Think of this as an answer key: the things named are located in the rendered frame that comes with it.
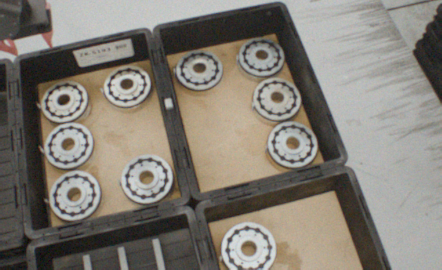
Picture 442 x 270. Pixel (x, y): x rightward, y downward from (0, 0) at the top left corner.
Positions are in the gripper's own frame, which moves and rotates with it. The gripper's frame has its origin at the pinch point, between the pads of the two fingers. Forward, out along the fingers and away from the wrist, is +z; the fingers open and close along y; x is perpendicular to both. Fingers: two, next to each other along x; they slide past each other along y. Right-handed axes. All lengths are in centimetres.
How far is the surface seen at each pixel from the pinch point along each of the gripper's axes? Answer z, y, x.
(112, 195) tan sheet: 23.5, 6.3, -21.8
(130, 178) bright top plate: 20.4, 10.9, -20.4
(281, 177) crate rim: 14, 38, -30
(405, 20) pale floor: 106, 143, 59
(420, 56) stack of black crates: 83, 124, 25
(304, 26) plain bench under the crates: 36, 63, 17
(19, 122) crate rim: 13.4, -7.7, -6.5
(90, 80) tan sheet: 23.3, 5.8, 6.1
